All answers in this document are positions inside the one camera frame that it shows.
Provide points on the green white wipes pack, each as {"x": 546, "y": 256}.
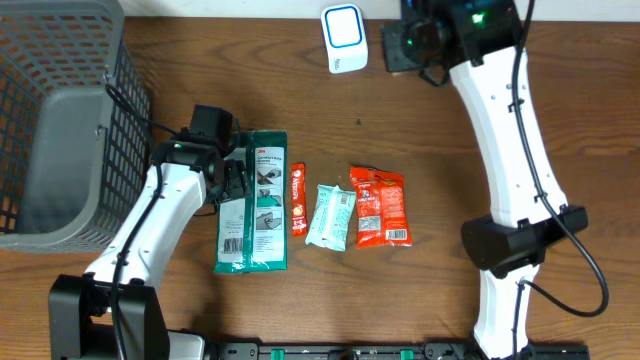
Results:
{"x": 252, "y": 234}

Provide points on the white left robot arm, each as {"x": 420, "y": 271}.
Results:
{"x": 112, "y": 311}

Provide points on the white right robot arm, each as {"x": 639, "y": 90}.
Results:
{"x": 477, "y": 46}

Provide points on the grey plastic mesh basket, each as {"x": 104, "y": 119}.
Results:
{"x": 72, "y": 163}

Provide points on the white barcode scanner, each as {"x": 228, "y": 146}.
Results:
{"x": 345, "y": 38}

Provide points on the mint green tissue pack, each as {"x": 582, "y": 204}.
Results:
{"x": 330, "y": 221}

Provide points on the red coffee stick sachet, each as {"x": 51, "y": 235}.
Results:
{"x": 298, "y": 192}

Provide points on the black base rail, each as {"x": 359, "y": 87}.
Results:
{"x": 427, "y": 351}

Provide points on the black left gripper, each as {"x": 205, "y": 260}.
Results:
{"x": 237, "y": 179}

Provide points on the red candy bag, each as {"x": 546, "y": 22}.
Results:
{"x": 380, "y": 206}

